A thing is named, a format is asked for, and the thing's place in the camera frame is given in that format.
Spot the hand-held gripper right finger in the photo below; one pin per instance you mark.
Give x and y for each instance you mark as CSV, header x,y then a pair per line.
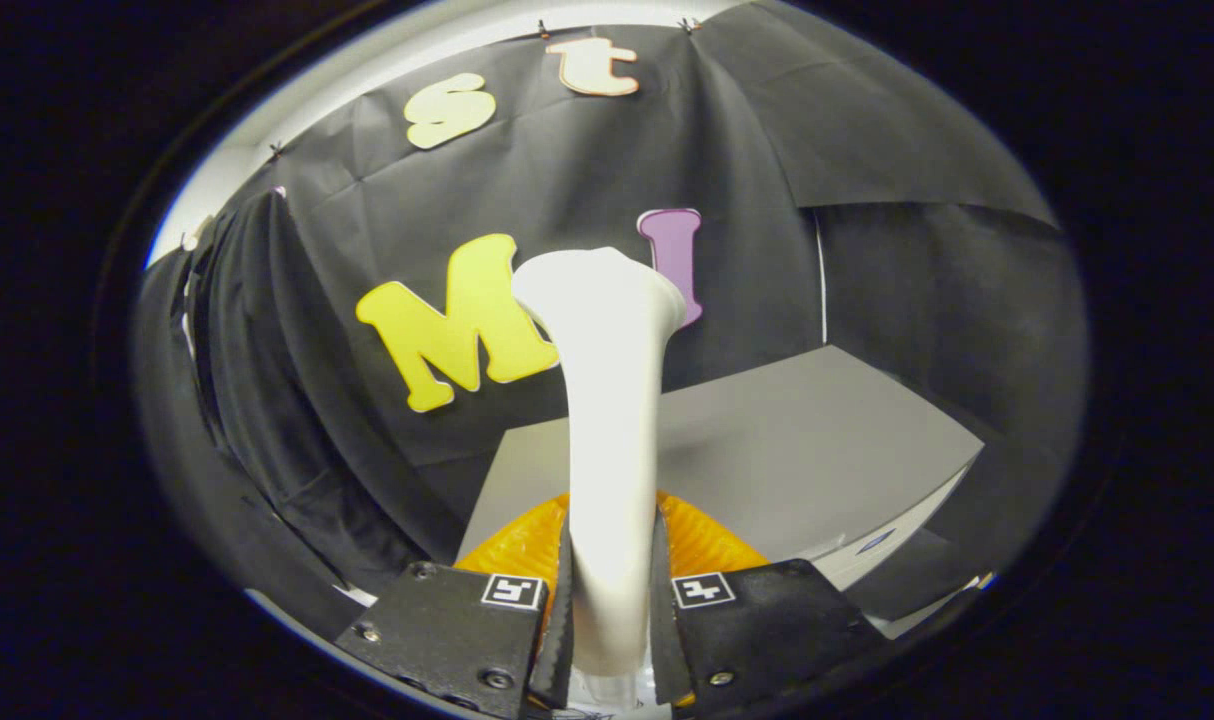
x,y
667,650

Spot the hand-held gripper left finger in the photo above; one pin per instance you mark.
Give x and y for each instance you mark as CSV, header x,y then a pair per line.
x,y
555,655

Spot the white shirt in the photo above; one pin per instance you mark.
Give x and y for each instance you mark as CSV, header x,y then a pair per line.
x,y
357,596

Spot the white garment steamer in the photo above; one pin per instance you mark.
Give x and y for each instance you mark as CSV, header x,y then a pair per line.
x,y
612,420

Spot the black suit jacket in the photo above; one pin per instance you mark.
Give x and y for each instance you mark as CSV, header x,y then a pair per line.
x,y
247,380

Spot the grey cabinet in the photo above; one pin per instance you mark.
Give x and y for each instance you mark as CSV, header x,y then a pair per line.
x,y
797,450

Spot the black backdrop cloth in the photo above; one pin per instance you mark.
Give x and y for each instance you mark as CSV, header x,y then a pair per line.
x,y
567,170

